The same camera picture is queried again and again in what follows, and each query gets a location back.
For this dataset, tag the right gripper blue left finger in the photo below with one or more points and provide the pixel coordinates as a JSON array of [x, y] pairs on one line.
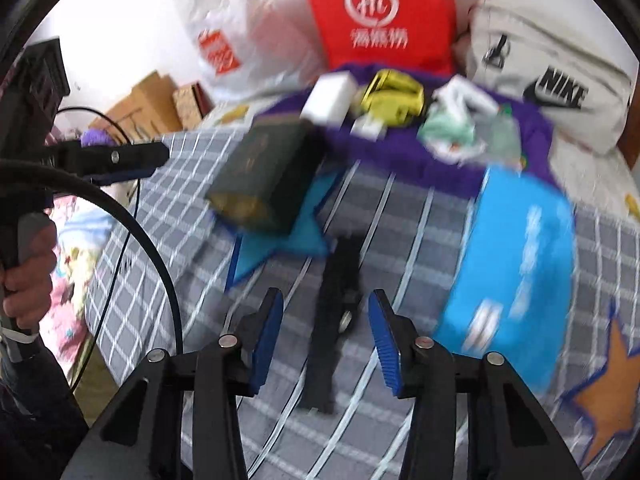
[[265, 325]]

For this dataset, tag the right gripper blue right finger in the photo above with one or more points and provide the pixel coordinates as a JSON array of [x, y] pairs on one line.
[[386, 335]]

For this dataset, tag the blue tissue pack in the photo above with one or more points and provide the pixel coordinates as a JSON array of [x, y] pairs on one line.
[[513, 288]]

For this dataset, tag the white tissue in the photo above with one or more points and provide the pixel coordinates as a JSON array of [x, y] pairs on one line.
[[369, 128]]

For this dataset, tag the translucent organza pouch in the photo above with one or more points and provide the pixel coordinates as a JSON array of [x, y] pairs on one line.
[[500, 139]]

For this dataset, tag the yellow fabric pouch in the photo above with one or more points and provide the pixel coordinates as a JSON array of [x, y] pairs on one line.
[[393, 98]]

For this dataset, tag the white glove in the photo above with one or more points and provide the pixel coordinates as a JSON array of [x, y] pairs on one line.
[[459, 96]]

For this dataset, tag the person left hand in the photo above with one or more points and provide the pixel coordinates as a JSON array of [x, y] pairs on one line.
[[30, 284]]

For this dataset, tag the colourful bedding pile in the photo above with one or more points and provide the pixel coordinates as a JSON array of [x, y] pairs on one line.
[[83, 230]]

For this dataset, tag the patterned small book box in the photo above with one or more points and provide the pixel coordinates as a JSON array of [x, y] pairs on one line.
[[191, 104]]

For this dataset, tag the dark green tea tin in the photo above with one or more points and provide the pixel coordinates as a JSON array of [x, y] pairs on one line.
[[262, 185]]

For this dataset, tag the mint green cloth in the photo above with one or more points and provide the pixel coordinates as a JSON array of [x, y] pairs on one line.
[[449, 141]]

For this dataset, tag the white Miniso plastic bag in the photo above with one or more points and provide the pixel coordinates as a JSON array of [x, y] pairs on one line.
[[248, 48]]

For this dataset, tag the beige Nike pouch bag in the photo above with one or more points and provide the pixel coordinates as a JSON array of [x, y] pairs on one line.
[[524, 54]]

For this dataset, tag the red Haidilao paper bag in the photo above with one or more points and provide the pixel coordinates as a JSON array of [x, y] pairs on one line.
[[413, 34]]

